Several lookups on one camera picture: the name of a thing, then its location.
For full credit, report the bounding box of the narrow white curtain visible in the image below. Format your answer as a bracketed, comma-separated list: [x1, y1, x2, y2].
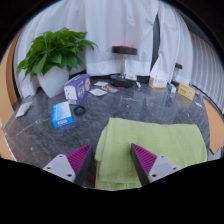
[149, 0, 196, 84]

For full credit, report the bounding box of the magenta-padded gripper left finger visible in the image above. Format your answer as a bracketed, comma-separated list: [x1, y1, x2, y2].
[42, 143, 94, 187]

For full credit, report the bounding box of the small blue and white box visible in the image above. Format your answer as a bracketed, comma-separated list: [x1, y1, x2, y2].
[168, 83, 178, 94]

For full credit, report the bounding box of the yellow sign stand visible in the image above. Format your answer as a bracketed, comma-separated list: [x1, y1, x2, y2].
[176, 82, 197, 102]

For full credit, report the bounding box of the white plastic packet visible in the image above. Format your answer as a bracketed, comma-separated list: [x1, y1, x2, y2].
[14, 101, 34, 119]

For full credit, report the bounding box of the small white flat packet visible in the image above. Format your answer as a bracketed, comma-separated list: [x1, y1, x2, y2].
[93, 80, 110, 88]

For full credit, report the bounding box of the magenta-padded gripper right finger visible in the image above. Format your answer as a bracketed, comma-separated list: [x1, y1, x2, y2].
[130, 142, 181, 187]

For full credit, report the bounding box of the brown printed flat packet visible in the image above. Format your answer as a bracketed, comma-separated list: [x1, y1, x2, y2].
[100, 84, 119, 94]

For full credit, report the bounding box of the light green towel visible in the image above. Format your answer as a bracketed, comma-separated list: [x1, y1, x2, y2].
[94, 117, 208, 192]

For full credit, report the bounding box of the purple and white carton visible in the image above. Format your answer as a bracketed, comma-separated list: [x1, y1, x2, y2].
[63, 73, 92, 106]

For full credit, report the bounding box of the black dumbbell with red end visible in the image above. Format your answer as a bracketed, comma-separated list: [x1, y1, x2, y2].
[109, 44, 138, 89]

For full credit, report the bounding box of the large white flat packet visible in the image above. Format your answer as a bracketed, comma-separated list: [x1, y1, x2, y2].
[88, 88, 109, 98]

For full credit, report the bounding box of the wide white curtain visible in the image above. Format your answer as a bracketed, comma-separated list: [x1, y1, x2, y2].
[13, 0, 160, 98]

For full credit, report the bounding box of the green potted plant white pot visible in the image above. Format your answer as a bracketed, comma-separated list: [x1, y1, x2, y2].
[15, 27, 98, 99]

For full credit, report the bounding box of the small black dumbbell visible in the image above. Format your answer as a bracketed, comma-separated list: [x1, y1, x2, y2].
[171, 62, 184, 87]

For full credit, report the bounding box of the white and orange box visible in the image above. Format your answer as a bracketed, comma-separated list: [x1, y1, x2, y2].
[148, 75, 168, 90]

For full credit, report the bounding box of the small black round object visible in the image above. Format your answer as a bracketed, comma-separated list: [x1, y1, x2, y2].
[73, 105, 87, 117]

